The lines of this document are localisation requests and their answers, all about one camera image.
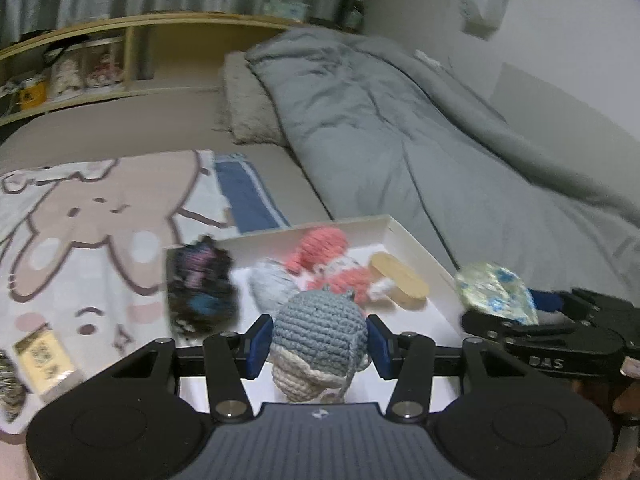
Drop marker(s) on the person's right hand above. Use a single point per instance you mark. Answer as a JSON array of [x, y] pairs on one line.
[[631, 367]]

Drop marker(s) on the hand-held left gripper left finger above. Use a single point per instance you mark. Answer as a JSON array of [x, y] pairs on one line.
[[257, 347]]

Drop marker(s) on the white lace roll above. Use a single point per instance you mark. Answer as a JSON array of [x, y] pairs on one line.
[[272, 285]]

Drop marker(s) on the pink crochet doll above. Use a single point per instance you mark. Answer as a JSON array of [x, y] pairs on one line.
[[330, 260]]

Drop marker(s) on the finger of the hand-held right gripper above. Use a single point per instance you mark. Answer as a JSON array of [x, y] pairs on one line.
[[550, 301], [500, 329]]

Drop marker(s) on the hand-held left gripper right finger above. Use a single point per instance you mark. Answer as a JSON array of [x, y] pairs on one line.
[[381, 349]]

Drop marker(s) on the yellow box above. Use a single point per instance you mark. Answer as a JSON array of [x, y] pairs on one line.
[[32, 96]]

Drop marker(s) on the tissue pack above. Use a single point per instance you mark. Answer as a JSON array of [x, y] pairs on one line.
[[286, 10]]

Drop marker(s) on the clear doll display case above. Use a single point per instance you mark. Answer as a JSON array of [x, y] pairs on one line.
[[66, 74], [105, 66]]

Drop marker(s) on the grey comforter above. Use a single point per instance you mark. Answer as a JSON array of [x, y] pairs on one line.
[[400, 135]]

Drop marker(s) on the wooden headboard shelf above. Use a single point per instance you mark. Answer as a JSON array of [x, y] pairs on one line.
[[165, 22]]

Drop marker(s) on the grey fluffy pillow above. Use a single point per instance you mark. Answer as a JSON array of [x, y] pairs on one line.
[[247, 105]]

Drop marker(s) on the green floral pouch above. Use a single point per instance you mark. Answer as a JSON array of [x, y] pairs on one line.
[[495, 290]]

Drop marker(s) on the white cardboard box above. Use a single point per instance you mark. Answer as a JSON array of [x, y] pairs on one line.
[[425, 317]]

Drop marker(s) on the blue grey crochet doll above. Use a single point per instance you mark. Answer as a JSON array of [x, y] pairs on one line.
[[317, 340]]

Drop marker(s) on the cartoon printed blanket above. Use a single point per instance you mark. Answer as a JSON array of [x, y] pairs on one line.
[[100, 200]]

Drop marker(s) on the small tan box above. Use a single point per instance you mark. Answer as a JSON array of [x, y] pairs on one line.
[[45, 360]]

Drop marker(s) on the dark crochet pouch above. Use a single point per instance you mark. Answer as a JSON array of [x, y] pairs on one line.
[[202, 285]]

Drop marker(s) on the bed with taupe sheet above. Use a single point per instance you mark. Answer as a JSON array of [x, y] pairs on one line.
[[125, 125]]

